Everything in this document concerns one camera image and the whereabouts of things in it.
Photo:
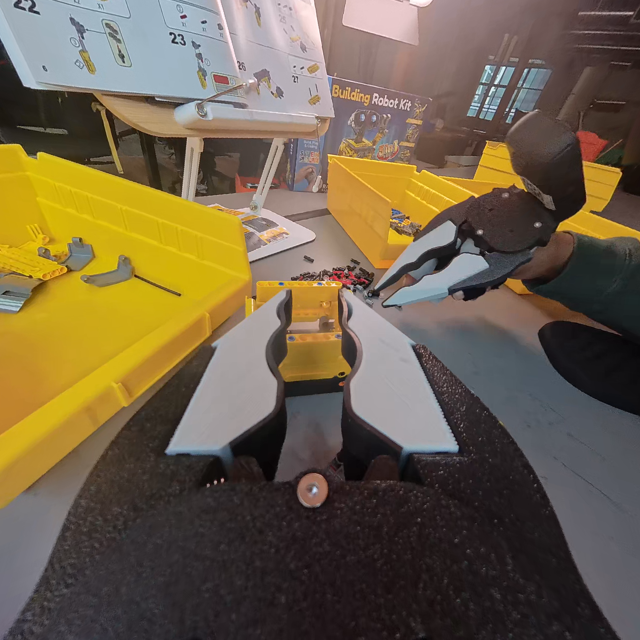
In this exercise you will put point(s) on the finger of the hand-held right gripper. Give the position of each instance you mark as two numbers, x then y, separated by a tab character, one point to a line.
425	245
440	282

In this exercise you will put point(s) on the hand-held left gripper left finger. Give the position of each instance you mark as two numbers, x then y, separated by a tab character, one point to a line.
225	400

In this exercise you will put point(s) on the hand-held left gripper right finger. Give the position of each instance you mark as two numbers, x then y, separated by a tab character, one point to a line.
400	400

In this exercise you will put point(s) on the person's right forearm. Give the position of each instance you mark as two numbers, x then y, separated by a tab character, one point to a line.
605	275

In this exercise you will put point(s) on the pile of grey blue lego parts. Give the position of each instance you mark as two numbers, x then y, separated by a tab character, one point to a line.
405	222

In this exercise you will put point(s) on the pile of small lego pins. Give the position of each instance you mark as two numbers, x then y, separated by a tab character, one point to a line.
340	275

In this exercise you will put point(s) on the yellow lego vehicle model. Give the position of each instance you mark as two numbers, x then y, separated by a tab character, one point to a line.
310	350

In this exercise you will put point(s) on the colourful lego set box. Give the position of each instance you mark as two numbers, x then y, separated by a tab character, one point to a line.
375	125

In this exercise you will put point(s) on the black lego axle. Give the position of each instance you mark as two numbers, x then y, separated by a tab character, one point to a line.
157	286

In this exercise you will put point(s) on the lego sticker sheet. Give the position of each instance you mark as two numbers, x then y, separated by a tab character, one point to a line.
262	230

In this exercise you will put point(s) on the grey lego lever piece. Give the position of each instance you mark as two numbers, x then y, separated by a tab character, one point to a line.
75	252
112	274

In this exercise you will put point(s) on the yellow lego beam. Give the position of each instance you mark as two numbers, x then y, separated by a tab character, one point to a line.
30	262

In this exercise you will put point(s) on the small yellow lego connector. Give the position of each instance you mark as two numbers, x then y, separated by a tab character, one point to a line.
37	235

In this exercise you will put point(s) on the lego instruction booklet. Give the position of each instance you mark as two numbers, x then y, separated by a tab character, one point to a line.
150	45

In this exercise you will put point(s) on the person's right hand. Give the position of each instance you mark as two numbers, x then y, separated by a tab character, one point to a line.
547	257

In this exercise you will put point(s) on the yellow plastic storage bin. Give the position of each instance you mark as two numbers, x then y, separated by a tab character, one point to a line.
600	185
360	200
100	350

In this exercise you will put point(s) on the orange plastic bin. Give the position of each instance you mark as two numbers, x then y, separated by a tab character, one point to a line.
591	145

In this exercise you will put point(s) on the paned window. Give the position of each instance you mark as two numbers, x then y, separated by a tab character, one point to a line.
510	90

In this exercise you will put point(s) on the bright studio light panel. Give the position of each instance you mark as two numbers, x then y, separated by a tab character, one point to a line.
385	20

